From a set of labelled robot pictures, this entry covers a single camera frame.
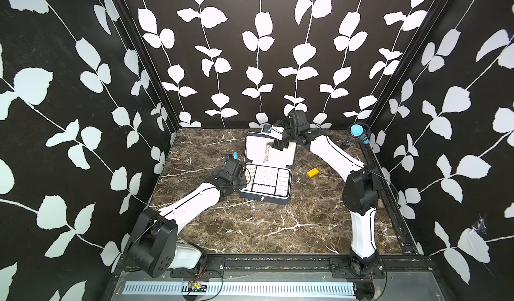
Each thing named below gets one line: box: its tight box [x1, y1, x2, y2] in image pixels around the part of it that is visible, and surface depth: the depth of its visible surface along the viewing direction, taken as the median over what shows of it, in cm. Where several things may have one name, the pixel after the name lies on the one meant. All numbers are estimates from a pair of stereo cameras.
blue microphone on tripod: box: [350, 123, 370, 145], surface depth 87 cm
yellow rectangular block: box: [306, 167, 320, 178], surface depth 103 cm
